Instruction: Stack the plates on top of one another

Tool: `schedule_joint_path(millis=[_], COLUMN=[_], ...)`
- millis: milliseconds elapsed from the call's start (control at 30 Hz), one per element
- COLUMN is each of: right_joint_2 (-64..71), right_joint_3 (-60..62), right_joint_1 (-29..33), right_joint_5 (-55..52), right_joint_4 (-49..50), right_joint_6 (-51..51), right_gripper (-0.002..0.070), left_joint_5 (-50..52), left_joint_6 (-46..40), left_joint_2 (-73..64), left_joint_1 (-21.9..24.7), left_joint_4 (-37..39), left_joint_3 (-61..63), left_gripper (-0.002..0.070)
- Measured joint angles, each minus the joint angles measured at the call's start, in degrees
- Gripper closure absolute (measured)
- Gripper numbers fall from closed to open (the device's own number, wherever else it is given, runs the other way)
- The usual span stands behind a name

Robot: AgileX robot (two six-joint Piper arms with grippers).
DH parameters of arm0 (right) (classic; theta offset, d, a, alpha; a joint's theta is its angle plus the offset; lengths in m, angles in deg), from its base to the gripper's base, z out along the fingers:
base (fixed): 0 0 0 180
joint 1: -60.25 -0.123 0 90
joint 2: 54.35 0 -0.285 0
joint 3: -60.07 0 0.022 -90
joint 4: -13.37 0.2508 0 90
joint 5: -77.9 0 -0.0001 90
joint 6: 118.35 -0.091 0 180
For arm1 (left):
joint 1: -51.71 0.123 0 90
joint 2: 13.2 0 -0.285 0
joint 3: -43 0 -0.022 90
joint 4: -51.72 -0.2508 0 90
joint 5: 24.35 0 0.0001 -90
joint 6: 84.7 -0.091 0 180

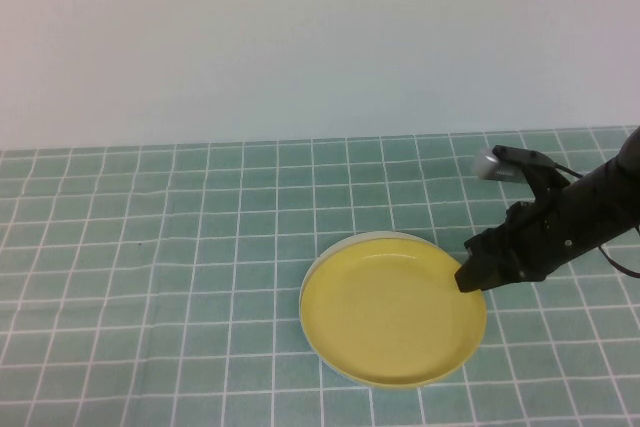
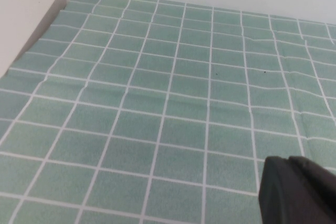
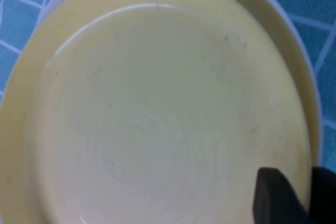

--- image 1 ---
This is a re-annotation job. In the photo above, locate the white plastic plate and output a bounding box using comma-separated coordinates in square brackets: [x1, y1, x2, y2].
[298, 230, 426, 348]

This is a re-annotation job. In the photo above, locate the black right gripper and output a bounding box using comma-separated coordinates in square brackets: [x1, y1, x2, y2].
[453, 190, 574, 294]

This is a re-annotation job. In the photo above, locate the yellow plastic plate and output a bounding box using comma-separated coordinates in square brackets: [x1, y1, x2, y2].
[300, 235, 488, 389]

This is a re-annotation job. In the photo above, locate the green white checkered tablecloth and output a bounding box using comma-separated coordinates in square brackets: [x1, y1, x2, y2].
[0, 125, 640, 427]

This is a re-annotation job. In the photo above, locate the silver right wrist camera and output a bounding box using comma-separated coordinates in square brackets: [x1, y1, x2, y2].
[472, 144, 557, 183]

